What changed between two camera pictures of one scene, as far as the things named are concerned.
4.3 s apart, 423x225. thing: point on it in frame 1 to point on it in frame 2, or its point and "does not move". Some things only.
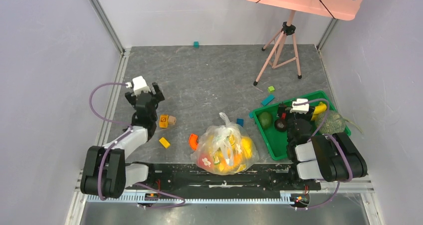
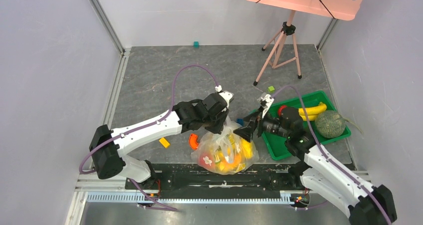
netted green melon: (334, 122) does not move
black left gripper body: (153, 116) to (216, 123)
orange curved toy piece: (193, 144) does not move
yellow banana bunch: (320, 108) does not move
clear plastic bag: (225, 149) does not move
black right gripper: (284, 112) to (259, 124)
